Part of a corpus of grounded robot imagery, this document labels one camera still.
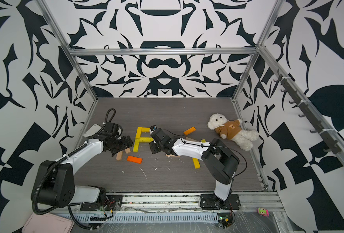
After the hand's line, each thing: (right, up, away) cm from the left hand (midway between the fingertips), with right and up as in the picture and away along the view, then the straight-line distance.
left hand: (127, 143), depth 90 cm
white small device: (-26, +7, +10) cm, 29 cm away
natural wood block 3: (+28, -1, -24) cm, 37 cm away
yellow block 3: (+10, +1, +6) cm, 12 cm away
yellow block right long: (+42, -11, -3) cm, 43 cm away
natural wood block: (-4, -7, -3) cm, 8 cm away
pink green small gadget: (+71, -28, -20) cm, 79 cm away
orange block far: (+40, +6, +11) cm, 42 cm away
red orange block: (+5, -9, -2) cm, 11 cm away
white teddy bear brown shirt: (+65, +8, +3) cm, 66 cm away
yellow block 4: (+5, -2, +3) cm, 6 cm away
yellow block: (+5, +5, +10) cm, 12 cm away
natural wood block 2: (0, -4, +1) cm, 5 cm away
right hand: (+15, 0, -1) cm, 15 cm away
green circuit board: (+53, -33, -19) cm, 65 cm away
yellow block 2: (+9, +7, +12) cm, 17 cm away
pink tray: (-29, -32, -22) cm, 49 cm away
